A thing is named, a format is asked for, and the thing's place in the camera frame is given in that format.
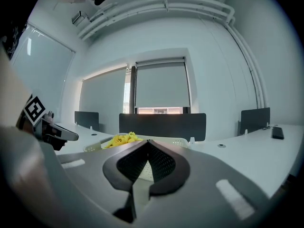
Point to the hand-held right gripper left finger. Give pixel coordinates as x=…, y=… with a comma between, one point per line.
x=95, y=174

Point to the wide grey roller blind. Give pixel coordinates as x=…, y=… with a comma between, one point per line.
x=104, y=91

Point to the person's black printed shirt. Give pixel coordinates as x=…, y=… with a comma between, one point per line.
x=13, y=32

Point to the white ceiling-mounted unit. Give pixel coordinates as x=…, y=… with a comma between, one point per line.
x=79, y=17

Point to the black flat device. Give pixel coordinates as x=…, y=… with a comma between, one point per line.
x=278, y=132

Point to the dark window frame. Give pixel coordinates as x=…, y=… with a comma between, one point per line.
x=133, y=89

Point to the white ceiling pipes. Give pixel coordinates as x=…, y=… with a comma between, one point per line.
x=166, y=3

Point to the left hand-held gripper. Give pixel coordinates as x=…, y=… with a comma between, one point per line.
x=34, y=109

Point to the grey glass wall panel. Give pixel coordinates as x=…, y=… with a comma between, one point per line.
x=40, y=63

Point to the white desk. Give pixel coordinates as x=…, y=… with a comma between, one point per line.
x=249, y=155

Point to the yellow artificial sunflowers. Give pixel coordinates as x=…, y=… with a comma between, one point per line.
x=121, y=139

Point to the wide black desk divider panel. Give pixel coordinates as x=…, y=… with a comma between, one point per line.
x=161, y=126

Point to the narrow grey roller blind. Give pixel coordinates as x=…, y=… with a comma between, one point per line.
x=162, y=84

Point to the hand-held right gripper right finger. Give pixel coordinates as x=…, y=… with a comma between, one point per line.
x=202, y=186

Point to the small black desk divider panel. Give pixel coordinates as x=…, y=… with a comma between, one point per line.
x=255, y=120
x=86, y=119

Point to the white plastic basket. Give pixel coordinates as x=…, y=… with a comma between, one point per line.
x=178, y=141

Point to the small grey gripper camera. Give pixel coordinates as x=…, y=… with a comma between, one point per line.
x=51, y=115

